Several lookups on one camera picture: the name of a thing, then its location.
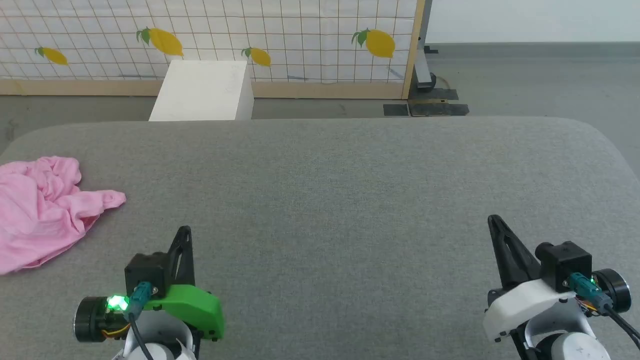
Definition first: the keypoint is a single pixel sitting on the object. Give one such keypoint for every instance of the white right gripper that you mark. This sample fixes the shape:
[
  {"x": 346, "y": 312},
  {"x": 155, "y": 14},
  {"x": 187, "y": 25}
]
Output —
[{"x": 525, "y": 302}]

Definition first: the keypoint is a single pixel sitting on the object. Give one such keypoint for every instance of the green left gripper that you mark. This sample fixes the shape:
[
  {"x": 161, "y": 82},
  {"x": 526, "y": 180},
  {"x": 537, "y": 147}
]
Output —
[{"x": 195, "y": 306}]

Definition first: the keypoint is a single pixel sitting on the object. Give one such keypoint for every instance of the pink cloth garment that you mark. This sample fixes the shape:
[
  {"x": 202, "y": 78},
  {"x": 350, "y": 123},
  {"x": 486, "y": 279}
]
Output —
[{"x": 37, "y": 215}]

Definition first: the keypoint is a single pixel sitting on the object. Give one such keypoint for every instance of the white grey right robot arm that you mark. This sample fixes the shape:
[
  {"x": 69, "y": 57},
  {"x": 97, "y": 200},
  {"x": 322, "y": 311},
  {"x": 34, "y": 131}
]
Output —
[{"x": 565, "y": 345}]

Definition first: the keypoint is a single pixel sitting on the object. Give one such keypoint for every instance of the white box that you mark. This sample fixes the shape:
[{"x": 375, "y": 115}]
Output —
[{"x": 200, "y": 92}]

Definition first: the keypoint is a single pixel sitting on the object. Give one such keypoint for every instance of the long black floor mat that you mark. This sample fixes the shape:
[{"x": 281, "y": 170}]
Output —
[{"x": 442, "y": 109}]

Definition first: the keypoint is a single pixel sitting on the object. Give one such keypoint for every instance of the small black floor mat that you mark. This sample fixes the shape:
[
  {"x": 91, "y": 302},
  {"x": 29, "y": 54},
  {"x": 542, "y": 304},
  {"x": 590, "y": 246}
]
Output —
[{"x": 396, "y": 109}]

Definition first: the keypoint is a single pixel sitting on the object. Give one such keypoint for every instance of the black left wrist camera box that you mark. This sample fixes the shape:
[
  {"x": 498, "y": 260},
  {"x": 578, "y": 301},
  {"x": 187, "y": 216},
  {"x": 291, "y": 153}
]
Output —
[{"x": 146, "y": 271}]

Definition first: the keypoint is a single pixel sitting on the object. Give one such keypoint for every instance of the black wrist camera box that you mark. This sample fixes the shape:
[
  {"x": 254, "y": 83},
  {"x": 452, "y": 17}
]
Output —
[
  {"x": 567, "y": 262},
  {"x": 146, "y": 271}
]

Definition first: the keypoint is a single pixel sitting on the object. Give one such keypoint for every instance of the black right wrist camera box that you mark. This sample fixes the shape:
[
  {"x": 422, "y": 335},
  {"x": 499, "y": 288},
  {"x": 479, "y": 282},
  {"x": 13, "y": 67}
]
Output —
[{"x": 567, "y": 262}]

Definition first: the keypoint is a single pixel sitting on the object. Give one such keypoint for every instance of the black floor mat under post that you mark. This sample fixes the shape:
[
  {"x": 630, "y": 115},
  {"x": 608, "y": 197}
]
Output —
[{"x": 440, "y": 94}]

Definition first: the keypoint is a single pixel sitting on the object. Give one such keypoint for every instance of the grey metal stand post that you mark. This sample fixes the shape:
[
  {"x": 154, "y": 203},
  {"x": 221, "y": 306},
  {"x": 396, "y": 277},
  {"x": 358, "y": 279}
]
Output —
[{"x": 423, "y": 70}]

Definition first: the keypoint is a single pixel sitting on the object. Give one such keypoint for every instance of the lemon print wooden frame screen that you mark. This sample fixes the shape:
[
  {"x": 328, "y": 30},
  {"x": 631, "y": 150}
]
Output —
[{"x": 300, "y": 30}]

